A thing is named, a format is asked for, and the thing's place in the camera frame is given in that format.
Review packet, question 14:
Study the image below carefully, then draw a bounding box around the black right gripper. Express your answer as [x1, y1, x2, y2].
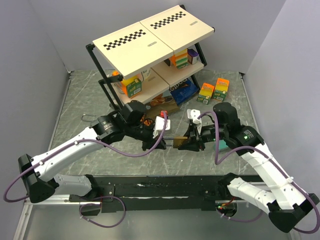
[176, 123, 227, 152]

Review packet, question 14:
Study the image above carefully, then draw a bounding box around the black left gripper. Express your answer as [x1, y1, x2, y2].
[126, 123, 168, 151]

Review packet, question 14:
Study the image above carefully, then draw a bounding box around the large brass padlock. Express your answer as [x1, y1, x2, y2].
[164, 136, 188, 150]

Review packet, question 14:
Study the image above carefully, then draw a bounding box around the brass padlock with key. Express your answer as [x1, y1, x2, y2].
[80, 113, 97, 123]

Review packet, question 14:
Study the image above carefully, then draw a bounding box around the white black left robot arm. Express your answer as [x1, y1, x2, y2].
[18, 100, 170, 203]

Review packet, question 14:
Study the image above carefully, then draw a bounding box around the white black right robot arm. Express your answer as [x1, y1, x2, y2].
[178, 102, 320, 233]

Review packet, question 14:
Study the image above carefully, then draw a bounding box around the orange Kettle chips bag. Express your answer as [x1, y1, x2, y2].
[140, 114, 155, 129]

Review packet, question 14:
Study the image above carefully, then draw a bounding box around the teal rectangular box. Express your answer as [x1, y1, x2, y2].
[214, 140, 229, 153]

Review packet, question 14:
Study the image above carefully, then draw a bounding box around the brown chips bag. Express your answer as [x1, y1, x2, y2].
[145, 91, 180, 119]

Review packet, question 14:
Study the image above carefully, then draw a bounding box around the orange green box left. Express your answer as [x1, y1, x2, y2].
[196, 83, 215, 105]

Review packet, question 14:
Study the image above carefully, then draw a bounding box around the orange green box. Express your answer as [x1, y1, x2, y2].
[196, 83, 215, 105]
[212, 78, 230, 102]

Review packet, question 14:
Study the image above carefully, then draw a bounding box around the blue snack bag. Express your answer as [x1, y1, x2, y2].
[169, 78, 198, 106]

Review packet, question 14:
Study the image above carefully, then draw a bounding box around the orange green box right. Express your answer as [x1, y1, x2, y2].
[212, 78, 230, 102]

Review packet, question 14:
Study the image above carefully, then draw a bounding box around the green yellow box on shelf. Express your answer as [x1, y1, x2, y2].
[120, 75, 142, 98]

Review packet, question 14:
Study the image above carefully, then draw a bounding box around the orange bottle on shelf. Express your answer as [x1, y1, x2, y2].
[111, 70, 123, 91]

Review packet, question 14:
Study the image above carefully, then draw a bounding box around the white carton on shelf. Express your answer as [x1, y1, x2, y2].
[140, 68, 151, 82]

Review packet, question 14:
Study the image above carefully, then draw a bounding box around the stacked sponges pack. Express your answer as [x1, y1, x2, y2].
[170, 48, 189, 69]

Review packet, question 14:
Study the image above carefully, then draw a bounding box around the purple white small box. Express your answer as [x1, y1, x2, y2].
[187, 48, 199, 65]

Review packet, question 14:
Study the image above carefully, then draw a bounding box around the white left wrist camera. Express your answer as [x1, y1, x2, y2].
[153, 110, 172, 139]

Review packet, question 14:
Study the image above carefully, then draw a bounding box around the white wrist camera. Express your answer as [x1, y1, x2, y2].
[153, 110, 172, 139]
[187, 109, 202, 133]

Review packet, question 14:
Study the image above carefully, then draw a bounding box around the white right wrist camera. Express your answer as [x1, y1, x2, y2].
[187, 109, 202, 133]

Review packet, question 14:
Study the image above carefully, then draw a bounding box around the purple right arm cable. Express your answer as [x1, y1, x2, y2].
[197, 111, 320, 235]

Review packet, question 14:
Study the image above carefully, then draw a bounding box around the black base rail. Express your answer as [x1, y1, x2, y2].
[68, 174, 266, 213]

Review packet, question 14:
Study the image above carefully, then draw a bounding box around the black frame cream shelf rack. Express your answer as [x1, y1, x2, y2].
[85, 5, 216, 110]

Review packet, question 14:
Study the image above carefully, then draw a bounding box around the aluminium frame rail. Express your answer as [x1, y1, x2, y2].
[23, 196, 73, 206]

